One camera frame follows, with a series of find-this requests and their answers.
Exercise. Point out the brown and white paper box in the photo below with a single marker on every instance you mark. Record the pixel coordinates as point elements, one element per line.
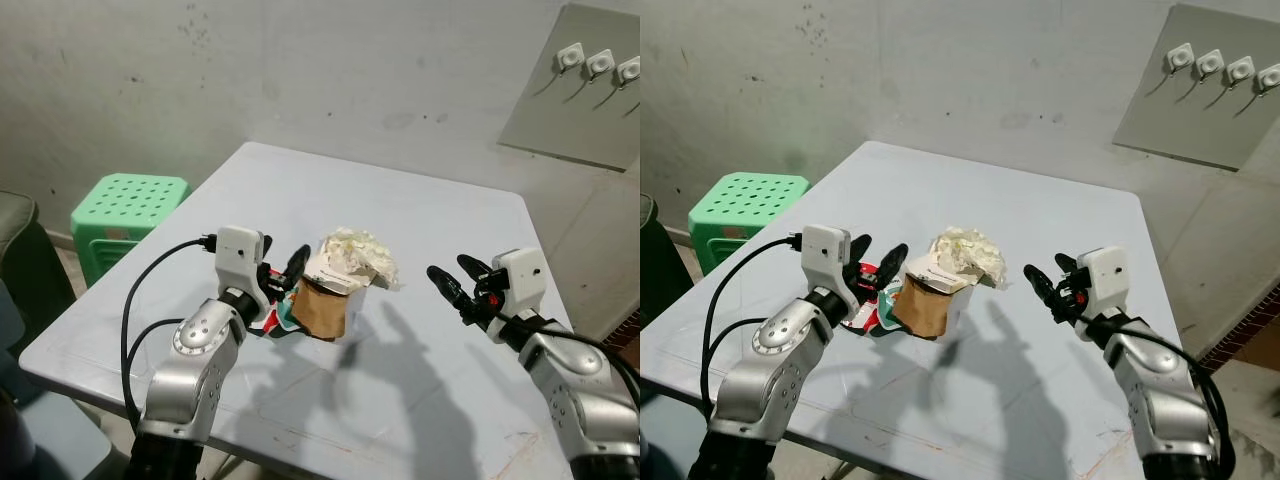
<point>322,310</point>
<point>925,308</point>

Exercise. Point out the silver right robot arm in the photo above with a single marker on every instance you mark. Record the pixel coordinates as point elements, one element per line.
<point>580,390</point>
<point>1165,390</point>

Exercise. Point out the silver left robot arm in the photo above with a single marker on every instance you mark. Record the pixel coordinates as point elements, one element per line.
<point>195,370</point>
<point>765,375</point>

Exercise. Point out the red and white crumpled wrapper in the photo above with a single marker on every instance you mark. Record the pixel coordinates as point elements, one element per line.
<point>872,312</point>
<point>278,318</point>

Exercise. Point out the crumpled white tissue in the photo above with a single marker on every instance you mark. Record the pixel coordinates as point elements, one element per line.
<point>362,255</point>
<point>970,252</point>

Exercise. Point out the green plastic stool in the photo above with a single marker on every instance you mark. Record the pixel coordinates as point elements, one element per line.
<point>745,205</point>
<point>125,205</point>

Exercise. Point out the red brick row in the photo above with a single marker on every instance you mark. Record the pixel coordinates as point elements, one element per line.
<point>622,330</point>
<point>1240,342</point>

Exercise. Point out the dark upholstered chair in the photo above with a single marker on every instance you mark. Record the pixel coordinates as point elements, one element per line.
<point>30,265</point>
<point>660,285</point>

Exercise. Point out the grey hook board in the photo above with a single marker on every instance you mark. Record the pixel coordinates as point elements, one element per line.
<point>560,115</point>
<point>1190,120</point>

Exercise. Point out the blue plastic chair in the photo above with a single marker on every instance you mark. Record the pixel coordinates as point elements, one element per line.
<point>665,440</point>
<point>60,440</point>

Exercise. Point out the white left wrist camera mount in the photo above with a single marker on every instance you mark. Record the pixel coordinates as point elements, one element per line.
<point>822,252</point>
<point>238,255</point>

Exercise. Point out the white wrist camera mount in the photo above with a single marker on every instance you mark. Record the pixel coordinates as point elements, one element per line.
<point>822,252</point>
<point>522,278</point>
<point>1102,275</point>
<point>238,255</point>

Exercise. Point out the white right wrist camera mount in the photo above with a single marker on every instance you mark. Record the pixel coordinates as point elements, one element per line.
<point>522,278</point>
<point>1102,275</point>

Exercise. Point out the white wall hook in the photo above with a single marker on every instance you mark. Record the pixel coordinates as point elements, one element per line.
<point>1210,65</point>
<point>1270,78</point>
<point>600,65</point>
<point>1180,58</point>
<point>1240,71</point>
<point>629,71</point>
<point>570,57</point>

